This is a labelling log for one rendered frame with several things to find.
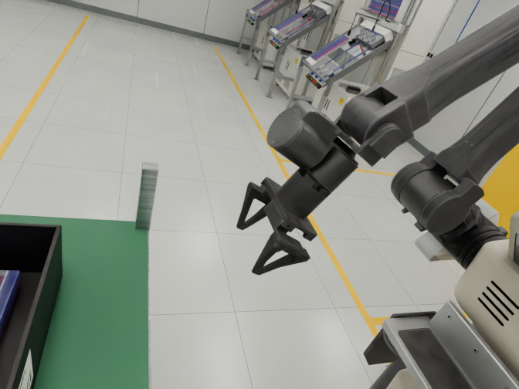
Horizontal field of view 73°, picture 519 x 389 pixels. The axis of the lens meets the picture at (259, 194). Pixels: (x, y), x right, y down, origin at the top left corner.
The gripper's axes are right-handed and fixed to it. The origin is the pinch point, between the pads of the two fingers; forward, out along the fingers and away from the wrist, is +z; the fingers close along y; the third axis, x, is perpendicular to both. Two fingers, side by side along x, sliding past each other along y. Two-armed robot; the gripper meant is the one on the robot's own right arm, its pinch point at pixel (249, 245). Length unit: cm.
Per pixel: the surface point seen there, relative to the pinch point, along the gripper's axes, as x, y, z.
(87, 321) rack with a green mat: -12.4, -0.6, 24.8
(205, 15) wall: 135, -687, 10
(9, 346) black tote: -21.1, 3.4, 27.8
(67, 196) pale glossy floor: 9, -159, 120
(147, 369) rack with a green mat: -4.7, 8.2, 21.1
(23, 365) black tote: -21.3, 11.2, 19.0
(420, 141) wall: 370, -314, -72
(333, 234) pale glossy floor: 169, -131, 41
